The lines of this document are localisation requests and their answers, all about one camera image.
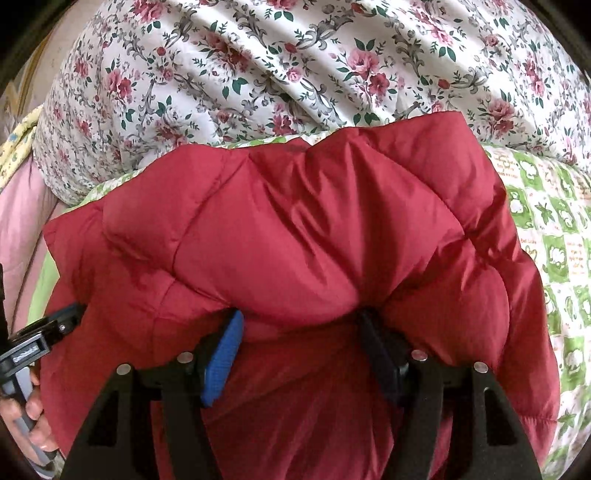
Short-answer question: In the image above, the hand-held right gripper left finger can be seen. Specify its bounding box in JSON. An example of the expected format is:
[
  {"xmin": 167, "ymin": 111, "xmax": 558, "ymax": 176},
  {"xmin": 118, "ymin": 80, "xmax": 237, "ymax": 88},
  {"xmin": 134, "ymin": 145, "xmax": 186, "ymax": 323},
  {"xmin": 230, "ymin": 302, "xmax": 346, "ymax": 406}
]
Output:
[{"xmin": 59, "ymin": 308, "xmax": 245, "ymax": 480}]

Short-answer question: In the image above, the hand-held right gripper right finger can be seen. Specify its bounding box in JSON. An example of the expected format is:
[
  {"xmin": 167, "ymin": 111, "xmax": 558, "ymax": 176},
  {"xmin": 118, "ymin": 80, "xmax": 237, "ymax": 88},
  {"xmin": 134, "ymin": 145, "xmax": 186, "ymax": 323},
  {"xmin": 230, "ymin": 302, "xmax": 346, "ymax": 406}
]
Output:
[{"xmin": 359, "ymin": 309, "xmax": 542, "ymax": 480}]

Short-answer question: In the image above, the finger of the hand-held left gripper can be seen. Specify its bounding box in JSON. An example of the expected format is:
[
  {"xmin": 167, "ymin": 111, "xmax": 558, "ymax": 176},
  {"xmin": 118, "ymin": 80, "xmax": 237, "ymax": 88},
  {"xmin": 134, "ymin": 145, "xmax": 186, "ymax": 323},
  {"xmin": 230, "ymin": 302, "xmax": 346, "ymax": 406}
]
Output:
[{"xmin": 32, "ymin": 302, "xmax": 86, "ymax": 348}]

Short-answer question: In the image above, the red quilted jacket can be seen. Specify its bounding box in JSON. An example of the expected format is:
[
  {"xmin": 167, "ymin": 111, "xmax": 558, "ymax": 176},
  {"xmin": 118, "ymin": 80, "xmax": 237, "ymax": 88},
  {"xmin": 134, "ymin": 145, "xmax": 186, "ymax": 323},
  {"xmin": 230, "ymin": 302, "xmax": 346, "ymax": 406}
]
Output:
[{"xmin": 39, "ymin": 112, "xmax": 561, "ymax": 480}]

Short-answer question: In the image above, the person's left hand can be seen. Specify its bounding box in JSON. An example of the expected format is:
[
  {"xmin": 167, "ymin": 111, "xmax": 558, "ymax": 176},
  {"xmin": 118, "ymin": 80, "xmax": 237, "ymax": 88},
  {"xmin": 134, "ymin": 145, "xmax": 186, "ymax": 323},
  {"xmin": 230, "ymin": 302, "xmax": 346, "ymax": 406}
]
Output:
[{"xmin": 0, "ymin": 369, "xmax": 61, "ymax": 464}]

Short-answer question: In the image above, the pink blanket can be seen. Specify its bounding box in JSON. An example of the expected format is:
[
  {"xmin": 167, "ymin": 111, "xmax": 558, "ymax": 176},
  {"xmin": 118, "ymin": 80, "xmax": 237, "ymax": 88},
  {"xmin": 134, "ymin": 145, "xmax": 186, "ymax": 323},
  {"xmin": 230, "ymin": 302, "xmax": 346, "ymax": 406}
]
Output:
[{"xmin": 0, "ymin": 159, "xmax": 63, "ymax": 335}]

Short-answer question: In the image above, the yellow floral cloth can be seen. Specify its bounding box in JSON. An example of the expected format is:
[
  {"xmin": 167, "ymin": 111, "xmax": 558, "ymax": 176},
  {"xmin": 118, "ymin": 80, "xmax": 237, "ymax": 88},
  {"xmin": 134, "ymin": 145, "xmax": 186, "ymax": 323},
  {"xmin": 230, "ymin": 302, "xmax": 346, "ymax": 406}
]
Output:
[{"xmin": 0, "ymin": 104, "xmax": 45, "ymax": 191}]

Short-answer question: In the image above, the green patterned blanket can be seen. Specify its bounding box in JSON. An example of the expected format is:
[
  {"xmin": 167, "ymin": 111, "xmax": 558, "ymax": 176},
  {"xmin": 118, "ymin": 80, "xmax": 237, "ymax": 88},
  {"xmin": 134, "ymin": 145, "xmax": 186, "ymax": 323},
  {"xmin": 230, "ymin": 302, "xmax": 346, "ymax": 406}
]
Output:
[{"xmin": 34, "ymin": 131, "xmax": 591, "ymax": 480}]

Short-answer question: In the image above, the floral duvet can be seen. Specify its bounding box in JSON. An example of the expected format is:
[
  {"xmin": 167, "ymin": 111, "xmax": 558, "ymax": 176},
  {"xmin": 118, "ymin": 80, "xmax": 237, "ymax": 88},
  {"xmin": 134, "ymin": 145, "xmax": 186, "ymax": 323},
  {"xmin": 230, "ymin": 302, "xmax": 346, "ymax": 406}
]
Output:
[{"xmin": 34, "ymin": 0, "xmax": 591, "ymax": 208}]

